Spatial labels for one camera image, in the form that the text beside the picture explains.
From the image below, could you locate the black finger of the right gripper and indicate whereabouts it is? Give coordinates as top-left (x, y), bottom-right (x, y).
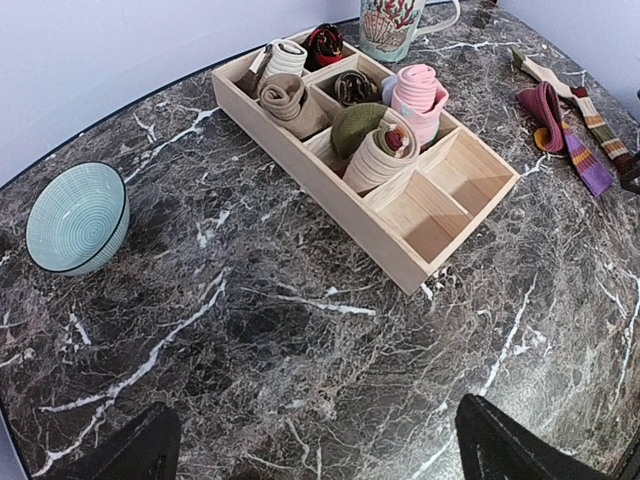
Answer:
top-left (620, 152), bottom-right (640, 194)

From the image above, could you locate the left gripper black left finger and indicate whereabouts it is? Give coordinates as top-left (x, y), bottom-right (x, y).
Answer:
top-left (74, 402), bottom-right (181, 479)

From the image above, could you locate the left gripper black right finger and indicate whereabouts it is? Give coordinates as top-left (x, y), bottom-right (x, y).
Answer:
top-left (455, 394), bottom-right (607, 479)

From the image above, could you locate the maroon purple orange striped sock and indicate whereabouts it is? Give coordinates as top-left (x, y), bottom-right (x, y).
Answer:
top-left (516, 81), bottom-right (613, 197)

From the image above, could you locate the cream olive striped sock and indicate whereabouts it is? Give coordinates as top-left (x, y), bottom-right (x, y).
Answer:
top-left (511, 47), bottom-right (634, 175)

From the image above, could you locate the wooden compartment organizer box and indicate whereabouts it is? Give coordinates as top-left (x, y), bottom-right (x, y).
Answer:
top-left (211, 50), bottom-right (520, 294)

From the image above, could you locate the pink rolled sock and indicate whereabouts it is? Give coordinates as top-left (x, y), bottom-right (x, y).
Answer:
top-left (381, 64), bottom-right (449, 150)

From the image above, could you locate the light blue ceramic bowl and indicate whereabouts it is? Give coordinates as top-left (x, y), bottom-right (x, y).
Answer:
top-left (25, 162), bottom-right (130, 276)

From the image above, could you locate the cream green rolled sock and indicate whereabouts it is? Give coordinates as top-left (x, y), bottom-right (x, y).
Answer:
top-left (330, 103), bottom-right (421, 196)

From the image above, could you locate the seashell coral ceramic mug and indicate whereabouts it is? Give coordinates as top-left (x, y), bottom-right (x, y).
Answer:
top-left (359, 0), bottom-right (461, 63)

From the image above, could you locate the dark brown rolled sock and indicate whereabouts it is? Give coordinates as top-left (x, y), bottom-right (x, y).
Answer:
top-left (333, 70), bottom-right (381, 107)

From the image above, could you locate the black red rolled sock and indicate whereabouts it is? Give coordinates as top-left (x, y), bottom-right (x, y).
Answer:
top-left (302, 23), bottom-right (343, 72)

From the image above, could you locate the beige rolled sock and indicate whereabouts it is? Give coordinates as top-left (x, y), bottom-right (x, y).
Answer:
top-left (259, 73), bottom-right (330, 141)

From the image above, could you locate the white ribbed rolled sock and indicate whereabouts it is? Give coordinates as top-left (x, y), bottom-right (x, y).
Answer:
top-left (249, 39), bottom-right (307, 98)

